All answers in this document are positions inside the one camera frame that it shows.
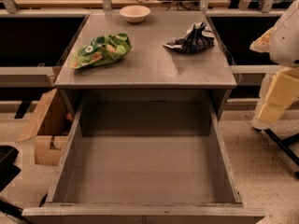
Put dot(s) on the black object at left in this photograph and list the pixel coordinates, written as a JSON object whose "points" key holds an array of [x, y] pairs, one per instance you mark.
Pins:
{"points": [[8, 171]]}

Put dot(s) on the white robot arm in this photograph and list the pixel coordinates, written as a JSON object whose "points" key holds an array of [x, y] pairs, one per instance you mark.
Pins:
{"points": [[285, 39]]}

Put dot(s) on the black chair base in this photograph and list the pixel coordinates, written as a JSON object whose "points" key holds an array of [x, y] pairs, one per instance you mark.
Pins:
{"points": [[284, 144]]}

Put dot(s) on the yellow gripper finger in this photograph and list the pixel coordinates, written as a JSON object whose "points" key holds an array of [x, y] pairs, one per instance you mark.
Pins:
{"points": [[278, 92], [263, 43]]}

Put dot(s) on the white bowl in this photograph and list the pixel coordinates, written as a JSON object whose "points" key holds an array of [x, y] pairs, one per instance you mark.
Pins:
{"points": [[135, 14]]}

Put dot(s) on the green chip bag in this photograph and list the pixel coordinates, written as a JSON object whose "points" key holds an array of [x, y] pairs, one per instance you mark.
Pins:
{"points": [[102, 50]]}

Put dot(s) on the open grey top drawer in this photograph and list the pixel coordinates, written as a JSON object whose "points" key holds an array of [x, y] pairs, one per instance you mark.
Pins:
{"points": [[148, 158]]}

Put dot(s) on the grey cabinet with top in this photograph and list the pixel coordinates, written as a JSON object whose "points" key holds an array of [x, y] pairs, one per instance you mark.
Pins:
{"points": [[149, 64]]}

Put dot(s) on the cardboard box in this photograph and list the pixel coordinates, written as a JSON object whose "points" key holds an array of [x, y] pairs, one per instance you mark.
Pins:
{"points": [[49, 126]]}

